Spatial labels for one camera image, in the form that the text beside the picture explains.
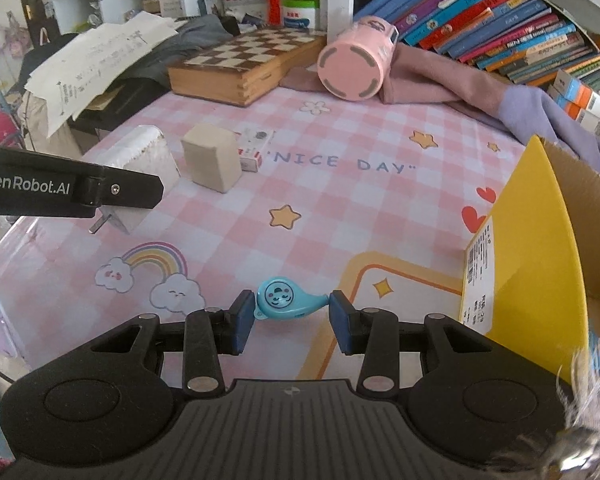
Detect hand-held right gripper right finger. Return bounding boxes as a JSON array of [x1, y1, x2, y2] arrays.
[[329, 290, 511, 395]]

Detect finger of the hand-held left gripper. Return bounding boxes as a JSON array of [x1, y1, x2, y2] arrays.
[[80, 166, 164, 209]]

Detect teal whale toy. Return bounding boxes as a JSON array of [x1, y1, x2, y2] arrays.
[[252, 276, 329, 321]]

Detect silver metal bell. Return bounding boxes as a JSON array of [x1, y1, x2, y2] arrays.
[[540, 427, 600, 480]]

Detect row of colourful books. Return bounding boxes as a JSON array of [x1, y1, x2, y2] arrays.
[[352, 0, 600, 86]]

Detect white charger plug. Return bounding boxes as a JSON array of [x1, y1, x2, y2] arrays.
[[87, 125, 182, 235]]

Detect yellow cardboard box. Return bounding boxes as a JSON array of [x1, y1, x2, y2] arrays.
[[457, 135, 600, 378]]

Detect pink checked tablecloth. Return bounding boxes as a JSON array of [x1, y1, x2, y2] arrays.
[[0, 87, 531, 383]]

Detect mauve and lilac cloth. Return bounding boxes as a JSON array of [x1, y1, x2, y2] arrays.
[[280, 42, 600, 183]]

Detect orange white small box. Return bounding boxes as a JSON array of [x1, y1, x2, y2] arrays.
[[547, 85, 600, 138], [555, 70, 600, 126]]

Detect wooden chessboard box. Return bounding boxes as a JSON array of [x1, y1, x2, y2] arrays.
[[167, 28, 327, 107]]

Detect dark grey cloth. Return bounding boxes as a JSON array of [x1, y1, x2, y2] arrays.
[[70, 12, 236, 136]]

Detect small red white box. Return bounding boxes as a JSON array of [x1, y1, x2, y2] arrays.
[[237, 129, 276, 173]]

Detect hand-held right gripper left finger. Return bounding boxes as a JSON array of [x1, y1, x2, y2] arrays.
[[85, 289, 257, 395]]

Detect white shelf unit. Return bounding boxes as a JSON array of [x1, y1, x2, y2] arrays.
[[50, 0, 426, 48]]

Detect small white cube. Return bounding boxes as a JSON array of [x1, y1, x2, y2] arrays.
[[181, 125, 243, 195]]

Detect white printed paper sheets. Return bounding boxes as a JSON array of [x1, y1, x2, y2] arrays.
[[24, 11, 180, 137]]

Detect white tub green lid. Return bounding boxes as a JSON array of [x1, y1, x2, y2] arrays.
[[281, 0, 321, 31]]

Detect pink cup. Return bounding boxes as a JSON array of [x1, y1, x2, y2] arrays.
[[316, 16, 400, 102]]

